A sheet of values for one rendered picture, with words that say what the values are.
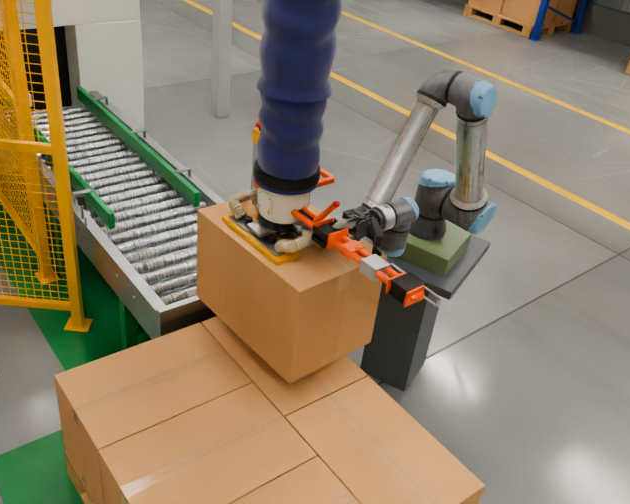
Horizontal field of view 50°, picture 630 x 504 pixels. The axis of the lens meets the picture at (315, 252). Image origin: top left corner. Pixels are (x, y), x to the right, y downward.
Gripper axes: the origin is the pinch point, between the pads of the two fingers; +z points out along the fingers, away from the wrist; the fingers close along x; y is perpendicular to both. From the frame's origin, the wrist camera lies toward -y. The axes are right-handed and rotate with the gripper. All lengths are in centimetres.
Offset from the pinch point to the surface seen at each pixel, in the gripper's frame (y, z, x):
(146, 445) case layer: 5, 65, -65
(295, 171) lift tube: 17.4, 4.9, 16.6
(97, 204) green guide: 145, 24, -57
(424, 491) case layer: -58, -2, -65
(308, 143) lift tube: 17.0, 1.2, 25.9
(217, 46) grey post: 344, -157, -58
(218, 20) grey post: 343, -157, -37
